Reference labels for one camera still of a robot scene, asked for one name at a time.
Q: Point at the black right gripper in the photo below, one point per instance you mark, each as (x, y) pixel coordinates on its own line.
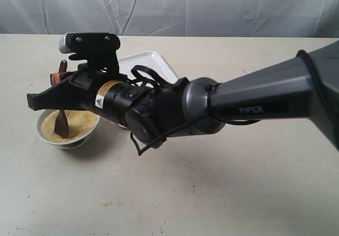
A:
(83, 90)

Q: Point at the dark brown wooden spoon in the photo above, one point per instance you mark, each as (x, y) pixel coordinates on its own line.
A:
(61, 124)

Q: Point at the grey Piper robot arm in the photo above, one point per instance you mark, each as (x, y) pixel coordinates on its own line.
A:
(304, 87)

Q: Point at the tan granular powder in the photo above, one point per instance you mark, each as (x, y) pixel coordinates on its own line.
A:
(80, 123)

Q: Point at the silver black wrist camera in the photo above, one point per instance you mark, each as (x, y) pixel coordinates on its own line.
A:
(97, 48)

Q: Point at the white rectangular plastic tray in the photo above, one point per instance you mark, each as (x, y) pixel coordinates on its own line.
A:
(150, 59)

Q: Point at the white ceramic bowl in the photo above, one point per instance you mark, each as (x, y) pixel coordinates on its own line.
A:
(68, 145)

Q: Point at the white fabric backdrop curtain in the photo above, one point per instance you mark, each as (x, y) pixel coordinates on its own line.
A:
(206, 18)

